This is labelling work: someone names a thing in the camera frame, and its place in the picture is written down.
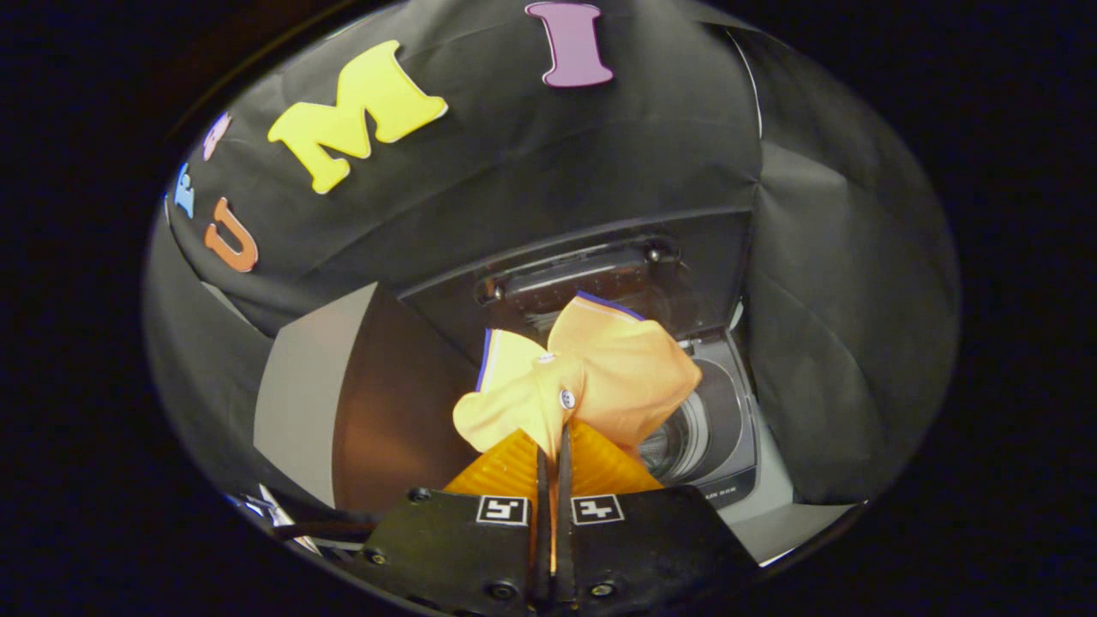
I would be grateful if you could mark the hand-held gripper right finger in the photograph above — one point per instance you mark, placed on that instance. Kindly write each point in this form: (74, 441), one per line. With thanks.
(643, 548)

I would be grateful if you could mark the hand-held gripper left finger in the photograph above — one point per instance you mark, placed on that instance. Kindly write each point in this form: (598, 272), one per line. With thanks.
(463, 548)

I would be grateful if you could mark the yellow polo shirt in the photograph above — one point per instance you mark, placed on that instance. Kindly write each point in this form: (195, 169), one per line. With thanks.
(617, 368)

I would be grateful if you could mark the grey cabinet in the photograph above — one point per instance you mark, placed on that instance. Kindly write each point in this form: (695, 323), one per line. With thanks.
(377, 403)

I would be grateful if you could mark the blue and white clutter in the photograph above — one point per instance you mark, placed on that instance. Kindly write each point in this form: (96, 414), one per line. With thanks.
(274, 514)

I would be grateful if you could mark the black backdrop cloth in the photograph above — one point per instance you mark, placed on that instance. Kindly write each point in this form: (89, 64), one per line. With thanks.
(531, 171)

